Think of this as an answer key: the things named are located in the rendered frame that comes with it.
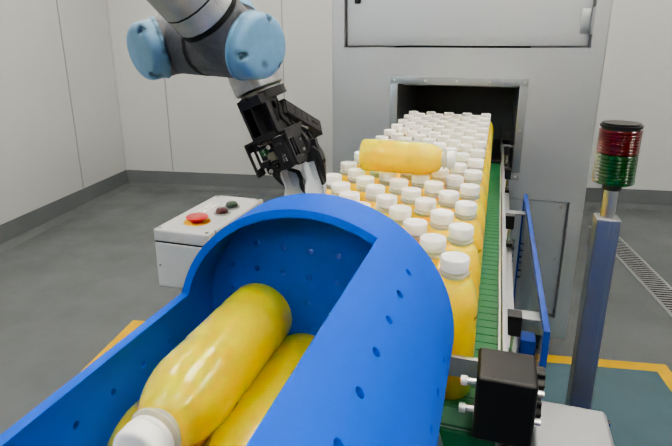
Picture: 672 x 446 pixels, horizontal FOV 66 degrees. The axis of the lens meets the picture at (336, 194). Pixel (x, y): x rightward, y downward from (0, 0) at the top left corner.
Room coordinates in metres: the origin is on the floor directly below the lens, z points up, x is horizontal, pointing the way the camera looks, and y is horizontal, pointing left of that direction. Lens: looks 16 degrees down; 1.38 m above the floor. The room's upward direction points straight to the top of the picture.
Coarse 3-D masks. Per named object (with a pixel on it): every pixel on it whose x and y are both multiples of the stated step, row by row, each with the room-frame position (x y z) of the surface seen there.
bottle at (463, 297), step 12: (444, 276) 0.64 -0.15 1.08; (456, 276) 0.63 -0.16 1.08; (468, 276) 0.65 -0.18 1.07; (456, 288) 0.63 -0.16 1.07; (468, 288) 0.63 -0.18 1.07; (456, 300) 0.62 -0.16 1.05; (468, 300) 0.62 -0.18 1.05; (456, 312) 0.62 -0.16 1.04; (468, 312) 0.62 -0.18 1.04; (456, 324) 0.62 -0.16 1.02; (468, 324) 0.62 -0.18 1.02; (456, 336) 0.62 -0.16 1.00; (468, 336) 0.62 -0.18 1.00; (456, 348) 0.62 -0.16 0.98; (468, 348) 0.62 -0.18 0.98; (456, 384) 0.62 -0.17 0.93; (456, 396) 0.62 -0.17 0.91
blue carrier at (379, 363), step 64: (256, 256) 0.53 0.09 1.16; (320, 256) 0.51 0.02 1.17; (384, 256) 0.41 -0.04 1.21; (192, 320) 0.51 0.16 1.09; (320, 320) 0.51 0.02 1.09; (384, 320) 0.33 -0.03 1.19; (448, 320) 0.44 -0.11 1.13; (128, 384) 0.40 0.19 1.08; (320, 384) 0.24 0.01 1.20; (384, 384) 0.28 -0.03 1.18
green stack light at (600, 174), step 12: (600, 156) 0.82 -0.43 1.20; (612, 156) 0.81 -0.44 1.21; (636, 156) 0.81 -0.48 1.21; (600, 168) 0.82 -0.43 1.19; (612, 168) 0.81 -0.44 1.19; (624, 168) 0.80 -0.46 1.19; (636, 168) 0.81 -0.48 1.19; (600, 180) 0.82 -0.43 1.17; (612, 180) 0.81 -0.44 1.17; (624, 180) 0.80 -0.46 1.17
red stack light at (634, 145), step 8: (600, 128) 0.84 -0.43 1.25; (600, 136) 0.83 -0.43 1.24; (608, 136) 0.82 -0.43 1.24; (616, 136) 0.81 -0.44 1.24; (624, 136) 0.80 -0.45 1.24; (632, 136) 0.80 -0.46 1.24; (640, 136) 0.81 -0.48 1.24; (600, 144) 0.83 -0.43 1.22; (608, 144) 0.81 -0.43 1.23; (616, 144) 0.81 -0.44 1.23; (624, 144) 0.80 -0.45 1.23; (632, 144) 0.80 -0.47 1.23; (640, 144) 0.81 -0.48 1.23; (600, 152) 0.83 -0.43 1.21; (608, 152) 0.81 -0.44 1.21; (616, 152) 0.81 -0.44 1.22; (624, 152) 0.80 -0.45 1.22; (632, 152) 0.80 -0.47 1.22
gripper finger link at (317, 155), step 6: (312, 144) 0.78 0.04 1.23; (318, 144) 0.78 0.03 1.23; (312, 150) 0.77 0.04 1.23; (318, 150) 0.77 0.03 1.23; (312, 156) 0.77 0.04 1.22; (318, 156) 0.77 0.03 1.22; (324, 156) 0.78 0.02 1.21; (318, 162) 0.77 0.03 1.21; (324, 162) 0.78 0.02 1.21; (318, 168) 0.77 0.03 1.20; (324, 168) 0.78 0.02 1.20; (318, 174) 0.77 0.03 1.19; (324, 174) 0.78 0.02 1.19; (324, 180) 0.78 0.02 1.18
